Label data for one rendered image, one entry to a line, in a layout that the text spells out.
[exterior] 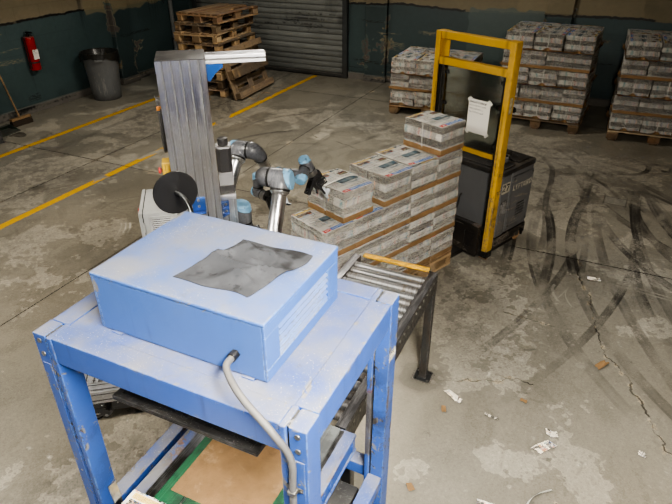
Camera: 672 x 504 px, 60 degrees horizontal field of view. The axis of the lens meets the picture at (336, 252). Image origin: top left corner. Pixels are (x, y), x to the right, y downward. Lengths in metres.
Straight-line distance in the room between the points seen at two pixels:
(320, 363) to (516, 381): 2.53
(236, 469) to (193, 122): 1.76
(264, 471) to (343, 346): 0.82
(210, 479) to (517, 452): 1.89
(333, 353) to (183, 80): 1.87
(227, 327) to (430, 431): 2.25
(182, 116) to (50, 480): 2.09
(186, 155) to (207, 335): 1.76
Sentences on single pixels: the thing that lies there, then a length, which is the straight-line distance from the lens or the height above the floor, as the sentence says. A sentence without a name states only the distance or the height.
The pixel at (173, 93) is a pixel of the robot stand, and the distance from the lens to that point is 3.16.
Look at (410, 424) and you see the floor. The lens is 3.65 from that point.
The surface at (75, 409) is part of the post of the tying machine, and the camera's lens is 2.14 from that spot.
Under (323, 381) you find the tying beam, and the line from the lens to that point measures 1.61.
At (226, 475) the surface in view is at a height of 0.80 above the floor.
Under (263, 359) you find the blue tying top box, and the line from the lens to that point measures 1.57.
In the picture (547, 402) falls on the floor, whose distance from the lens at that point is 3.98.
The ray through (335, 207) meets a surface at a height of 0.93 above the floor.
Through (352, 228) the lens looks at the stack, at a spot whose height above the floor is 0.78.
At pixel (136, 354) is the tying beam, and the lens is 1.79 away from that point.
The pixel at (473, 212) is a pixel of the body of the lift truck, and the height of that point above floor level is 0.34.
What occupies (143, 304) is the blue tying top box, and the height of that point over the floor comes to 1.69.
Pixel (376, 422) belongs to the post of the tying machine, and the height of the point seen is 1.00.
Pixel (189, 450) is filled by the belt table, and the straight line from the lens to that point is 2.52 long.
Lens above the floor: 2.65
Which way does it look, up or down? 30 degrees down
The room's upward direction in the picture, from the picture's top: straight up
